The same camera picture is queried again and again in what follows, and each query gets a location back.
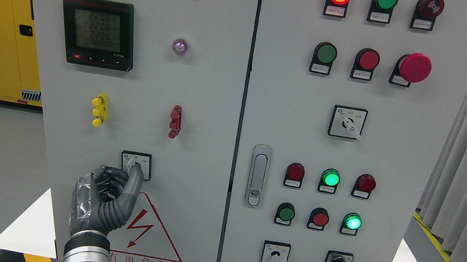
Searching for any red terminal post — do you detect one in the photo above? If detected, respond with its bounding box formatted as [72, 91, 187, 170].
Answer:
[168, 105, 183, 139]

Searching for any white rotary switch right upper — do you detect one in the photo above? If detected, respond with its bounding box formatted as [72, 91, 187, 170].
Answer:
[327, 104, 369, 140]

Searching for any green push button upper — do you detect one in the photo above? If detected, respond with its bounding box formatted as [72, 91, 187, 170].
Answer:
[308, 42, 338, 76]

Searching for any lit green push button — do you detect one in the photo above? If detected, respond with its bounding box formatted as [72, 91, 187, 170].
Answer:
[339, 213, 362, 236]

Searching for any red push button upper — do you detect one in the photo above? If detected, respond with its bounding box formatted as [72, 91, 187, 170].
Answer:
[349, 48, 380, 82]

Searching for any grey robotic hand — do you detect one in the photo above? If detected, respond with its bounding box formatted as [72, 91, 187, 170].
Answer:
[69, 162, 144, 235]

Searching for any dark red indicator right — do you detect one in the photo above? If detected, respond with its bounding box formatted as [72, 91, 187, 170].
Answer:
[351, 173, 377, 200]

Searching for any white rotary switch lower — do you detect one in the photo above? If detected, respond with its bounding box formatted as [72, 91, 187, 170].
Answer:
[260, 240, 291, 262]

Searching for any green indicator top right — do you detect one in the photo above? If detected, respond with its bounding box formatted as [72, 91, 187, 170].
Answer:
[367, 0, 399, 24]

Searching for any black digital power meter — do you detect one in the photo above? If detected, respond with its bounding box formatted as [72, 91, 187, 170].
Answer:
[63, 0, 134, 71]

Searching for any dark red indicator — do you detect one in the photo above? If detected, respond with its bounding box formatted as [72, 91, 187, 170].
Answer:
[283, 163, 305, 189]
[351, 173, 377, 200]

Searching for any grey electrical cabinet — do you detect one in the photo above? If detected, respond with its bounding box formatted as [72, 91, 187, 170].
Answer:
[32, 0, 467, 262]

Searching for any red push button lower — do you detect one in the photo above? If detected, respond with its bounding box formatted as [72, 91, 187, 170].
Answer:
[306, 207, 330, 231]

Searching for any red electric danger sticker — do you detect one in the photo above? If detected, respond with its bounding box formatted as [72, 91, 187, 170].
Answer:
[108, 192, 182, 262]

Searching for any lit green indicator middle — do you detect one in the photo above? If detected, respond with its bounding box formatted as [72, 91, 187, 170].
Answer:
[317, 168, 341, 194]

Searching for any yellow terminal post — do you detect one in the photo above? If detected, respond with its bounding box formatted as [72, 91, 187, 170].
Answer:
[91, 93, 109, 128]

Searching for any red buzzer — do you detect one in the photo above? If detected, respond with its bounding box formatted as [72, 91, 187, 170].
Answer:
[409, 0, 445, 31]

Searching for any red emergency stop button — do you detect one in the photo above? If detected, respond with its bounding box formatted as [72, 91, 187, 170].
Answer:
[388, 52, 432, 88]

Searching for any white rotary light switch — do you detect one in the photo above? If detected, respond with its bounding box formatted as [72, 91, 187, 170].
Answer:
[120, 150, 152, 182]

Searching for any green push button lower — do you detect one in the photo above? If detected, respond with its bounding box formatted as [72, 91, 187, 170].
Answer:
[273, 202, 295, 226]

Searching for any silver door lock handle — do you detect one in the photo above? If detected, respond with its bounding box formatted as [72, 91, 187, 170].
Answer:
[245, 144, 272, 207]

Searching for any small clear lamp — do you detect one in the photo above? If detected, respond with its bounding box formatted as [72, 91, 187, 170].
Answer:
[172, 38, 190, 56]

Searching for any dark red indicator left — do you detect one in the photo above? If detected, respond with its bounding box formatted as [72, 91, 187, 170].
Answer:
[283, 163, 305, 189]

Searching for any red push button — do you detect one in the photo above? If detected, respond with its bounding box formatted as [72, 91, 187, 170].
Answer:
[349, 48, 380, 82]
[306, 207, 330, 231]

